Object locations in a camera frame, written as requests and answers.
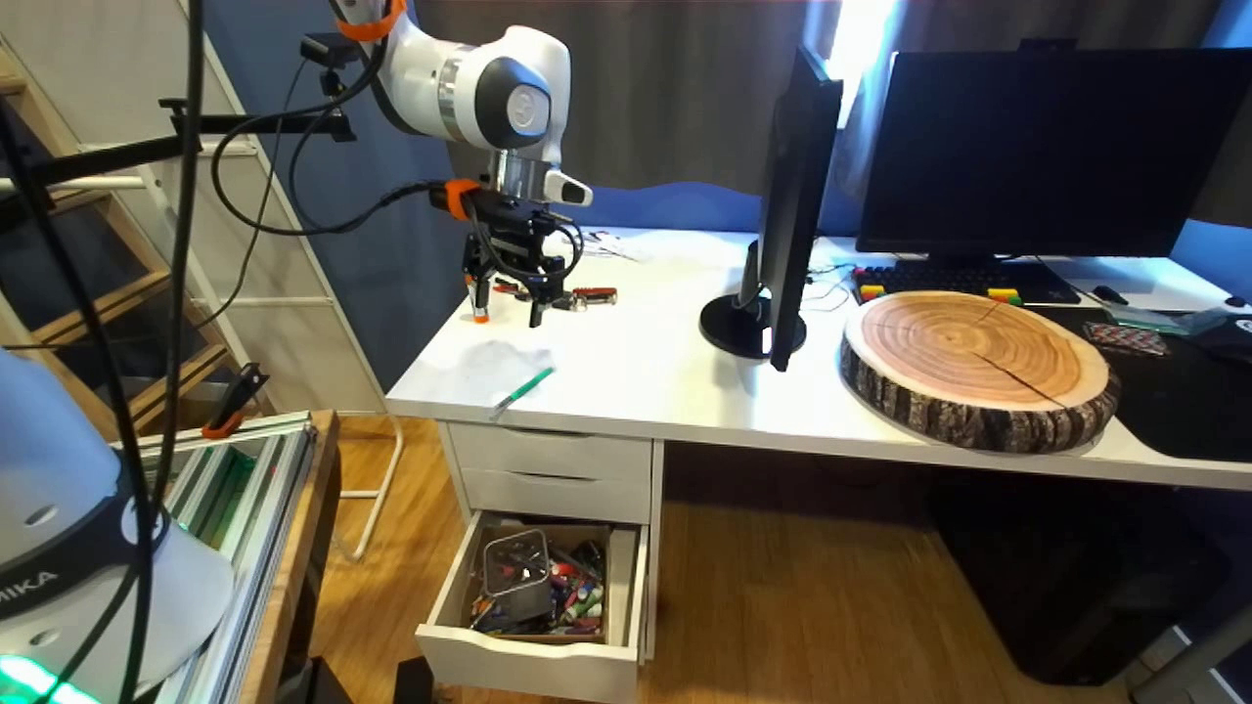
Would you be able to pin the white desk leg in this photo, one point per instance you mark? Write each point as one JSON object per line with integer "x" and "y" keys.
{"x": 1196, "y": 657}

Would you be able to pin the large black monitor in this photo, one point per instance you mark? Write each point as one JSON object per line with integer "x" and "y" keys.
{"x": 1041, "y": 142}

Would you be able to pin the wooden shelf steps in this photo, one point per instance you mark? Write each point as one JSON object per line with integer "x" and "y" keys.
{"x": 120, "y": 327}

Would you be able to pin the black camera stand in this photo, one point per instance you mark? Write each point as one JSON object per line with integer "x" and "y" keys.
{"x": 194, "y": 258}

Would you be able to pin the red pocket knife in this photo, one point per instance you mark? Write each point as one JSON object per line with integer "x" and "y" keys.
{"x": 594, "y": 296}

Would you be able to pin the open white drawer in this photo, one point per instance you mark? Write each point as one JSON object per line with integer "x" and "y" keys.
{"x": 521, "y": 657}

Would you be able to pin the black mouse mat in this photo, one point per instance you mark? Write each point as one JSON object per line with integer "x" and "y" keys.
{"x": 1189, "y": 392}

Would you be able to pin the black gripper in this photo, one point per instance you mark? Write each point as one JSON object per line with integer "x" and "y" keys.
{"x": 513, "y": 237}

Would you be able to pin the wooden side table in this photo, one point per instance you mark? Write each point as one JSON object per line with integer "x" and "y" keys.
{"x": 281, "y": 547}

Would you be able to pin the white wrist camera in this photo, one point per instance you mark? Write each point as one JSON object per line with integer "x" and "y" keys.
{"x": 567, "y": 188}

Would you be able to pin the black orange clamp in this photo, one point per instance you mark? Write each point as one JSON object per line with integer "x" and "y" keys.
{"x": 238, "y": 395}

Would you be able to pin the white metal rack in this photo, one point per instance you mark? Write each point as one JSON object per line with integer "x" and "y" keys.
{"x": 281, "y": 279}

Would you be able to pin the white paper sheet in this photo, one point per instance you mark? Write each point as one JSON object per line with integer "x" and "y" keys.
{"x": 470, "y": 369}

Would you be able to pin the yellow green block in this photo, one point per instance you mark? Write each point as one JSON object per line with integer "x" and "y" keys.
{"x": 1003, "y": 296}
{"x": 869, "y": 287}

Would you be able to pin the black computer mouse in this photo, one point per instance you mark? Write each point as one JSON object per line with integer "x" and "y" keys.
{"x": 1108, "y": 296}

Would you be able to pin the closed white drawer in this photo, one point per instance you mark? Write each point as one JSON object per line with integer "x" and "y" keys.
{"x": 552, "y": 469}

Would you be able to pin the black stationery holder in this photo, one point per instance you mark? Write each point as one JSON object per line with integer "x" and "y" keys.
{"x": 509, "y": 581}

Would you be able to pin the green pen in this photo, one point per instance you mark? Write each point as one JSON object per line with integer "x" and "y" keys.
{"x": 526, "y": 388}

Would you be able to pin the white metal tube leg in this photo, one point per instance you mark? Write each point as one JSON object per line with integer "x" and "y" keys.
{"x": 380, "y": 489}

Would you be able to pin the black monitor with round stand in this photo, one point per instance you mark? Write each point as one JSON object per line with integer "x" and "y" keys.
{"x": 797, "y": 198}

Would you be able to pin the wood slice cushion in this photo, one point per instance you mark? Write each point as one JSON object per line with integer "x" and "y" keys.
{"x": 979, "y": 364}

